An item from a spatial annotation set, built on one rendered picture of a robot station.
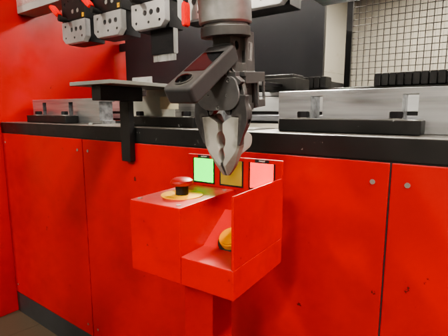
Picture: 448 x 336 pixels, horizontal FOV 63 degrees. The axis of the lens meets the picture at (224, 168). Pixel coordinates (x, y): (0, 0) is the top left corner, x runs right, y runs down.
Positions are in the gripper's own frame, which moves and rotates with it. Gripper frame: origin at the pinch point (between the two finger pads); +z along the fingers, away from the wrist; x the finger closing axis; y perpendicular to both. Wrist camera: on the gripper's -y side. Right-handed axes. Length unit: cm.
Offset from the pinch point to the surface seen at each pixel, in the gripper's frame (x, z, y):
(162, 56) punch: 53, -22, 47
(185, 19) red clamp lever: 36, -30, 39
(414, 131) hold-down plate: -21.8, -1.7, 33.2
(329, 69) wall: 215, -31, 735
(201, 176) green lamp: 11.9, 4.8, 9.7
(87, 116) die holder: 91, -3, 44
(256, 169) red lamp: -0.1, 2.4, 9.9
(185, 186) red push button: 8.3, 4.0, 0.7
